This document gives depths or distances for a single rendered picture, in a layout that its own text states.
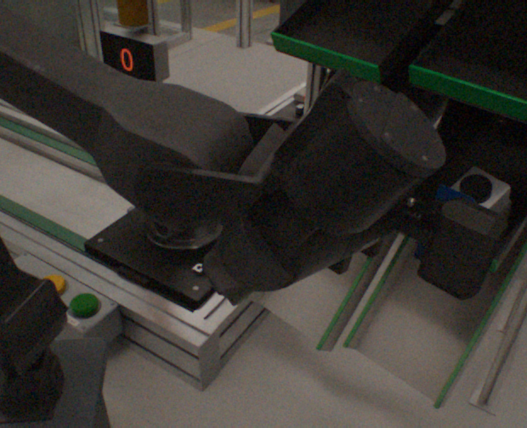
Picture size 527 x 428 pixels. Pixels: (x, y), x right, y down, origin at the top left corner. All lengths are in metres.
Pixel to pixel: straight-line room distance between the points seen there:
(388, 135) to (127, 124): 0.13
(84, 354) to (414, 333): 0.39
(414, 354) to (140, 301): 0.40
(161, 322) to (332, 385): 0.27
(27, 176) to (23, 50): 0.93
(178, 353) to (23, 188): 0.56
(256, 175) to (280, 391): 0.61
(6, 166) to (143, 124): 1.03
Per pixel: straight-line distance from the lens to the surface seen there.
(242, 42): 2.08
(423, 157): 0.26
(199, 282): 0.85
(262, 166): 0.28
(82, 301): 0.84
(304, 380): 0.87
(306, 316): 0.75
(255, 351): 0.90
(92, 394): 0.62
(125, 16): 0.98
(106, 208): 1.12
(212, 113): 0.32
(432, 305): 0.72
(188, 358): 0.81
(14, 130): 1.39
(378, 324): 0.74
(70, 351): 0.66
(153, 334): 0.83
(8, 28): 0.36
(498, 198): 0.57
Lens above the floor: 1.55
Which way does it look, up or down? 36 degrees down
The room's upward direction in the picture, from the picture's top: 2 degrees clockwise
